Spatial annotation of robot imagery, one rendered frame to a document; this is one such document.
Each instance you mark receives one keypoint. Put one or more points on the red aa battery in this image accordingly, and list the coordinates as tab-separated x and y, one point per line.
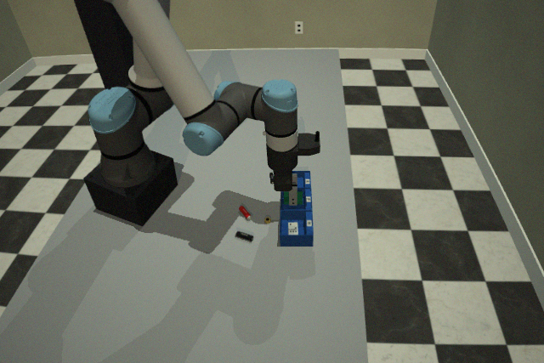
245	213

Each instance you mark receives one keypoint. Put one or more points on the white domino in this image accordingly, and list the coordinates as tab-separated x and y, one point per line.
292	228

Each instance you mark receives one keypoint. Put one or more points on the blue rack of bins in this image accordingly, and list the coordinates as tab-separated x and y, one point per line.
302	214

